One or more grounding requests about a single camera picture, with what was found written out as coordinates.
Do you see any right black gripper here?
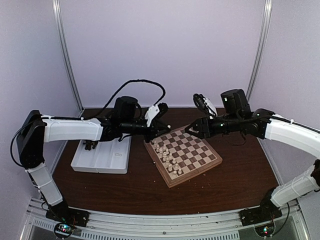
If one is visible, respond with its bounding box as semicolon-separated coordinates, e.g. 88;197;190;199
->
185;113;242;140

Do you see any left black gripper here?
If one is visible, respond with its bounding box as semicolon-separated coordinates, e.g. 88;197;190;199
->
121;118;171;144

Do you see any wooden chess board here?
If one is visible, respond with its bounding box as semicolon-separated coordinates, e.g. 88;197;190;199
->
144;127;223;188

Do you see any white chess pawn corner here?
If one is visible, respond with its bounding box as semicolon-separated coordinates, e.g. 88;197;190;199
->
173;170;178;178

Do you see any white plastic divided tray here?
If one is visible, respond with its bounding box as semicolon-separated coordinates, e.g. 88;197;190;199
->
70;137;132;174

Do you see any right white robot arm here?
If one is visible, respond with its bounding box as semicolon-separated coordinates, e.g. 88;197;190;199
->
185;89;320;221

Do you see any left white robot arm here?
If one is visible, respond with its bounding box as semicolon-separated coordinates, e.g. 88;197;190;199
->
12;96;171;222

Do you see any pile of dark chess pieces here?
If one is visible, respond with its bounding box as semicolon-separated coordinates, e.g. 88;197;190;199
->
83;140;98;151

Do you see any right control circuit board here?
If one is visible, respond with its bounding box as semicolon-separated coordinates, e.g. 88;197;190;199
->
255;225;275;238

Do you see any control circuit board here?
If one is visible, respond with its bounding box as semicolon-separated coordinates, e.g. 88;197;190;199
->
255;225;275;238
53;223;74;239

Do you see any left control circuit board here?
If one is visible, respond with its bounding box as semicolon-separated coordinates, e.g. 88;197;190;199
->
53;223;74;239

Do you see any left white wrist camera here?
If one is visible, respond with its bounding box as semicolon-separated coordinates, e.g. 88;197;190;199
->
144;102;168;127

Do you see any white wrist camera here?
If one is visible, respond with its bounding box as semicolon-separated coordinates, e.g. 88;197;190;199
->
144;102;168;127
193;93;218;119

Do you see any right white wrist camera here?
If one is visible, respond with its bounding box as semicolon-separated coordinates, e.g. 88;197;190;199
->
193;93;218;119

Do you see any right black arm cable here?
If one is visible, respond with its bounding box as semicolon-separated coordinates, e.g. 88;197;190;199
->
192;93;258;146

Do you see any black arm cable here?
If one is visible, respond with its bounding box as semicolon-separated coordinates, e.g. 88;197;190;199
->
84;79;167;121
192;93;258;146

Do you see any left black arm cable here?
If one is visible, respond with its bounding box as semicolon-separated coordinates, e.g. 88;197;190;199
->
84;79;167;121

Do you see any aluminium front rail frame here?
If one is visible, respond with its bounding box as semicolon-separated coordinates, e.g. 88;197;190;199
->
21;196;312;240

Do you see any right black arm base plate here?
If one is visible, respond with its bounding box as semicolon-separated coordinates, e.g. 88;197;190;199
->
239;206;283;226

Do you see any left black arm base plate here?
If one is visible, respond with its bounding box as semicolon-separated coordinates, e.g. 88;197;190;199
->
45;201;90;227

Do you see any right aluminium corner post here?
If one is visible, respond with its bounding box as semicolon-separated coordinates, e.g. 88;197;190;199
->
246;0;273;102

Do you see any aluminium corner post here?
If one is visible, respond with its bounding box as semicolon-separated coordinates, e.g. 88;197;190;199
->
52;0;84;111
246;0;273;102

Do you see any left aluminium corner post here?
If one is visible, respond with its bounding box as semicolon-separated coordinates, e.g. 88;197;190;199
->
52;0;84;111

